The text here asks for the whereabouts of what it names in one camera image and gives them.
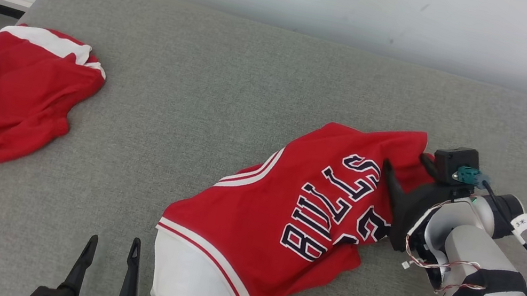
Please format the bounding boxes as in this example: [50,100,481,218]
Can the red Bulls basketball jersey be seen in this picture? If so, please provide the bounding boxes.
[144,89,432,296]

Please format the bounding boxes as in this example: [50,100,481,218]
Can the red shorts with white band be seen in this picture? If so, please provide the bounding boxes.
[0,19,113,184]

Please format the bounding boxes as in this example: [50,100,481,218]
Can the green cable connector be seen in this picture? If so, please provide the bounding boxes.
[454,165,493,190]

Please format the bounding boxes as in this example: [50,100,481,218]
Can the thin red white wire bundle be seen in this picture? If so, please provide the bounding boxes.
[396,195,501,296]

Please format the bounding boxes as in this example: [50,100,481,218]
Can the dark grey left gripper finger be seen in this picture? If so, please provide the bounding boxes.
[113,236,151,296]
[26,225,99,296]

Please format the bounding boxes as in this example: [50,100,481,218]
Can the white cable label tag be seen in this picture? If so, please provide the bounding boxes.
[507,211,527,245]

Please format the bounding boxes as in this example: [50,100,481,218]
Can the grey fabric sofa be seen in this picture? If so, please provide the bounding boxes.
[0,0,527,296]

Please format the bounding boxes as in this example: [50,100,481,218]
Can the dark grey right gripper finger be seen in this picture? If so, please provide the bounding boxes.
[374,159,427,222]
[416,153,445,180]

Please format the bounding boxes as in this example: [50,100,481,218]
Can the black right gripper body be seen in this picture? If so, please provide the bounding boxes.
[386,173,475,262]

